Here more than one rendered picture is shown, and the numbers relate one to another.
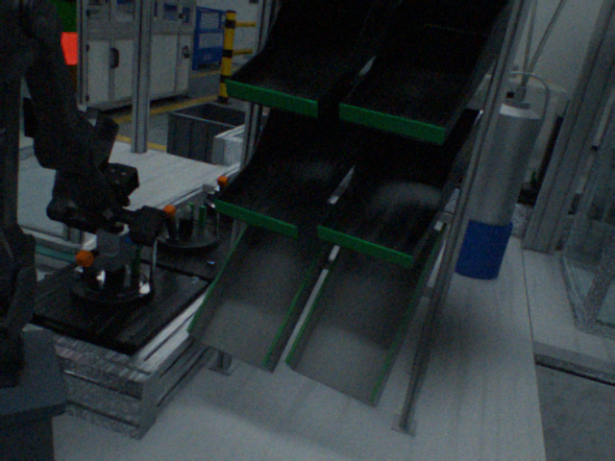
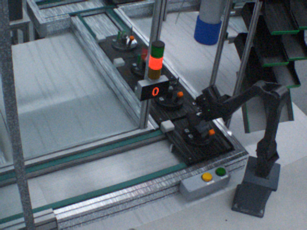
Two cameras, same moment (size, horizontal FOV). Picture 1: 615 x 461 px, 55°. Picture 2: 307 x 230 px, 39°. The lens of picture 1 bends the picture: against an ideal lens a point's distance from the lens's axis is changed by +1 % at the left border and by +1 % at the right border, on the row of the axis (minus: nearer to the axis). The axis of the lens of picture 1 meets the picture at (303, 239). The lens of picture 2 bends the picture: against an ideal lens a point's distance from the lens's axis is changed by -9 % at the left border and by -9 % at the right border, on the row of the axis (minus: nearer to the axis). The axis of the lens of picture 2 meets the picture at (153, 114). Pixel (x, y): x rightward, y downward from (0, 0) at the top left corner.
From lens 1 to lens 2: 1.75 m
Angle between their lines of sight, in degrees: 44
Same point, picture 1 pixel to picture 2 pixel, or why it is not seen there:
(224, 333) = (250, 127)
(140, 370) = (242, 151)
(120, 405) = (240, 163)
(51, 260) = (147, 140)
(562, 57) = not seen: outside the picture
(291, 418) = (255, 136)
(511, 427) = not seen: hidden behind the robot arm
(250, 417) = (249, 143)
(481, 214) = (215, 21)
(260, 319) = (257, 116)
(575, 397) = not seen: hidden behind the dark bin
